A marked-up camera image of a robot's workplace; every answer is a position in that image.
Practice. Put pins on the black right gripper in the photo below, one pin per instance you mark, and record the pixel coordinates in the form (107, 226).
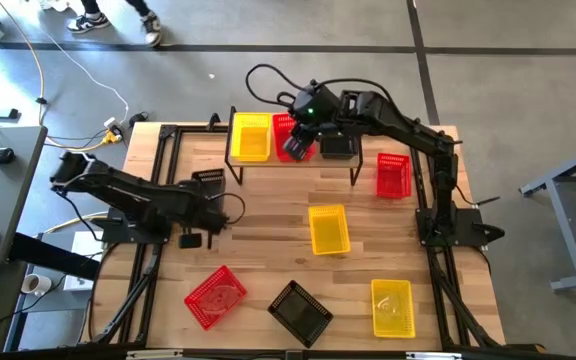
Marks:
(305, 132)

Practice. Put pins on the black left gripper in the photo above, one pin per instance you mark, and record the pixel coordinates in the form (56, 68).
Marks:
(208, 215)

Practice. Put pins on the black plastic slotted basket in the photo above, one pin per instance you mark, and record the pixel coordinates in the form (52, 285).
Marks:
(338, 147)
(208, 175)
(299, 314)

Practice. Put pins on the red plastic slotted basket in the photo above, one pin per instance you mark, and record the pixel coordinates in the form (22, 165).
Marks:
(215, 299)
(393, 177)
(280, 130)

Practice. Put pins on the yellow plastic slotted basket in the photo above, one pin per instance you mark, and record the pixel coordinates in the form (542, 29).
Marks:
(329, 232)
(393, 310)
(251, 142)

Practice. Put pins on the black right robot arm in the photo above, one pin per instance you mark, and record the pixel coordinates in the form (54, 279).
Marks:
(398, 127)

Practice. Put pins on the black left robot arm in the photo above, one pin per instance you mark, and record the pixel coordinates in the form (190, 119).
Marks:
(118, 187)

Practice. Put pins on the wooden shelf with black legs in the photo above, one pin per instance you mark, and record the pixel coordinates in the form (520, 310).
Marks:
(293, 165)

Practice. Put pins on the black clamp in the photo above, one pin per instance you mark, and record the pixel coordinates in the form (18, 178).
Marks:
(214, 121)

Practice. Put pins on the black power adapter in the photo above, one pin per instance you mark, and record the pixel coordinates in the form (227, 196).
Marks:
(138, 119)

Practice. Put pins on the white power strip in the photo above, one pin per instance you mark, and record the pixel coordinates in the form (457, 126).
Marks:
(112, 124)

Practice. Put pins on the white box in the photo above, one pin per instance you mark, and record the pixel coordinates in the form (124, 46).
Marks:
(88, 245)

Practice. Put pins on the black support beam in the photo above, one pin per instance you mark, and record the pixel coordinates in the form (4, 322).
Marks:
(53, 255)

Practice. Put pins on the white mug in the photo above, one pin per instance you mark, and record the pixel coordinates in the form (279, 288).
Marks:
(35, 284)

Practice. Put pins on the small black device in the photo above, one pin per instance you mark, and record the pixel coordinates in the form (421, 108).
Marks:
(2, 156)

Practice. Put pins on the black aluminium extrusion frame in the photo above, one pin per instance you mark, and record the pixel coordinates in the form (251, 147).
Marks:
(150, 270)

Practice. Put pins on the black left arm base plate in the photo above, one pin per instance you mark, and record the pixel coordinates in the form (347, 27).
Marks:
(118, 232)

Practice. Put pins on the silver bracket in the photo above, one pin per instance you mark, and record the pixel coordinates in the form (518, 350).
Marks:
(433, 356)
(153, 354)

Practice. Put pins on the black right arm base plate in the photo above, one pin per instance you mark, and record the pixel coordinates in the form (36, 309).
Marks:
(468, 222)

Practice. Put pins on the grey-blue metal table frame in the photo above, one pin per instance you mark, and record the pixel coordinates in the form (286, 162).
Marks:
(568, 235)

